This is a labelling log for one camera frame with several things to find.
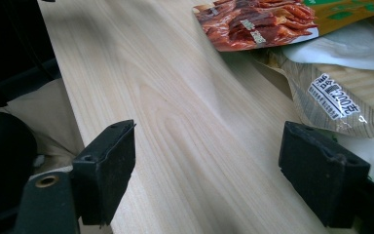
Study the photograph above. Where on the orange meat snack packet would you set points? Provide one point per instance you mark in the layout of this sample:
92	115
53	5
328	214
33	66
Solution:
256	22

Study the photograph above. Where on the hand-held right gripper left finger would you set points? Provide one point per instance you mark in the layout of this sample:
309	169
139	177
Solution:
105	172

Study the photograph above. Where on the beige cushion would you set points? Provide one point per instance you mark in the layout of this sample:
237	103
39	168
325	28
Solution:
45	113

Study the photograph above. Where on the white and orange snack packet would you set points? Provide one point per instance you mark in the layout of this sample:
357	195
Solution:
344	48

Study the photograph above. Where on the clear striped snack packet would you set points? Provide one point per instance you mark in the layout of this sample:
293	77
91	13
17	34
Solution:
337	97

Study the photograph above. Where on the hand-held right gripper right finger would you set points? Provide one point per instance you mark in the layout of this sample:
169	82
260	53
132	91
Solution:
321	175

